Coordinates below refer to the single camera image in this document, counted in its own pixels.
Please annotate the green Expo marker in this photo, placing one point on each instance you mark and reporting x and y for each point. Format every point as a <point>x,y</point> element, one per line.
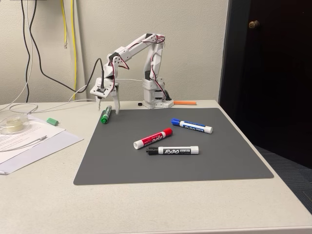
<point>106,114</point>

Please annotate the red Expo marker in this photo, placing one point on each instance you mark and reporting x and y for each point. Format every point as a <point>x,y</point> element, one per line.
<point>153,138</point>

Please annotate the black Expo marker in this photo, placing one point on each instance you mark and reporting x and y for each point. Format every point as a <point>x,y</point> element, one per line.
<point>175,150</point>

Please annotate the blue Expo marker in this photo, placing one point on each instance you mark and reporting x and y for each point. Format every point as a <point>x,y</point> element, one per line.
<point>192,126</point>

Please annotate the small green plastic piece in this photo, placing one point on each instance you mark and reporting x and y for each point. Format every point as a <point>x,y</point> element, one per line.
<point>52,121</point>

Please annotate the blank white paper sheet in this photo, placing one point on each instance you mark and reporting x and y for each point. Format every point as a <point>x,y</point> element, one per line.
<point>61,143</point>

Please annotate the printed white paper sheet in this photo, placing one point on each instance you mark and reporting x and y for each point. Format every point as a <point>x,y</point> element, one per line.
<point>44,129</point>

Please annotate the orange flat bar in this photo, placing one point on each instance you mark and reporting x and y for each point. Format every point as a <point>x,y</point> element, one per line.
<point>185,103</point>

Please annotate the grey rubber mat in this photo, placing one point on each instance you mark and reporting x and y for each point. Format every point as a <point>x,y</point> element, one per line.
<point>170,168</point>

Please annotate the brass door knob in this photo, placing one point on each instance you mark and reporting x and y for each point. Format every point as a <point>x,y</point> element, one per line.
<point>254,24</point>

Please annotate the dark door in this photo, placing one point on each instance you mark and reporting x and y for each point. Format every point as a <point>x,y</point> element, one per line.
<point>280,85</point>

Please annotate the white camera box black lens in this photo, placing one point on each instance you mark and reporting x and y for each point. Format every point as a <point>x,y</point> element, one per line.
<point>102,89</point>

